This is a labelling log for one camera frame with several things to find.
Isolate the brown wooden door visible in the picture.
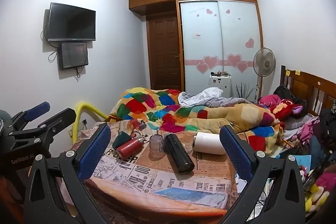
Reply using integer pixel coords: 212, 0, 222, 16
146, 15, 182, 92

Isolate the red plush toy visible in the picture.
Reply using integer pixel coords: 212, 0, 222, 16
270, 98, 305, 121

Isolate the black wall television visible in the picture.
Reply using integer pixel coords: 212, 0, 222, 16
45, 2, 97, 42

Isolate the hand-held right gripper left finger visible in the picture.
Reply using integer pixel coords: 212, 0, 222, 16
22, 124, 112, 224

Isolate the pink cloth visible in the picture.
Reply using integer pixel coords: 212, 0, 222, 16
258, 94, 283, 107

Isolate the small white cabinet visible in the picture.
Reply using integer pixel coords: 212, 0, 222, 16
209, 74, 233, 97

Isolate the wooden wardrobe with heart stickers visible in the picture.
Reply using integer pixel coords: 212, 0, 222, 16
128, 0, 264, 94

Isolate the newspaper print tablecloth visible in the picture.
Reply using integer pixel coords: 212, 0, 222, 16
60, 119, 238, 216

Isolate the black television cable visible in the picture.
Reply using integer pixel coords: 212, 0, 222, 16
48, 48, 60, 62

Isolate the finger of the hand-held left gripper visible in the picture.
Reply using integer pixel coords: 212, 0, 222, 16
8, 107, 77, 157
8, 101, 51, 133

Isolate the black thermos bottle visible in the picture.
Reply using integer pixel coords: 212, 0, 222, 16
163, 133, 195, 175

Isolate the clear glass ashtray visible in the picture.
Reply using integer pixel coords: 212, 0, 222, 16
180, 141, 195, 153

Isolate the dry grass plant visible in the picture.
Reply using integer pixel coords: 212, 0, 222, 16
235, 82, 256, 103

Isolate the pile of clothes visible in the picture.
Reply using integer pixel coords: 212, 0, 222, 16
295, 106, 336, 163

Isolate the dark green cup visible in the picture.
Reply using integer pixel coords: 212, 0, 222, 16
112, 131, 133, 149

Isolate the white checked cloth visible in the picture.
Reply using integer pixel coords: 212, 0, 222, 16
178, 87, 224, 107

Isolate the wooden bed headboard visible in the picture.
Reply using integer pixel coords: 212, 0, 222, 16
279, 65, 336, 117

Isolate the yellow and pink plush toy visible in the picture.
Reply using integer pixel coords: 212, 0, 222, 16
301, 164, 336, 212

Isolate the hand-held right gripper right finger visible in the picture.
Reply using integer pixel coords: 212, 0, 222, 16
219, 125, 306, 224

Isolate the red thermos bottle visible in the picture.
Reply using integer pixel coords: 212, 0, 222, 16
116, 136, 144, 159

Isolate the standing electric fan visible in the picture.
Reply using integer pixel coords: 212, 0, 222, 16
252, 47, 276, 103

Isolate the black bag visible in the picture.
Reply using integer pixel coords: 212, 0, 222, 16
273, 85, 298, 102

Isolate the clear glass cup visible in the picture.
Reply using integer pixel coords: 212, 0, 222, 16
149, 134, 165, 160

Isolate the small black wall monitor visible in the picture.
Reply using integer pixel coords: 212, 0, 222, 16
58, 42, 89, 71

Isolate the colourful patchwork quilt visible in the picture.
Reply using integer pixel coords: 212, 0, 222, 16
109, 87, 286, 152

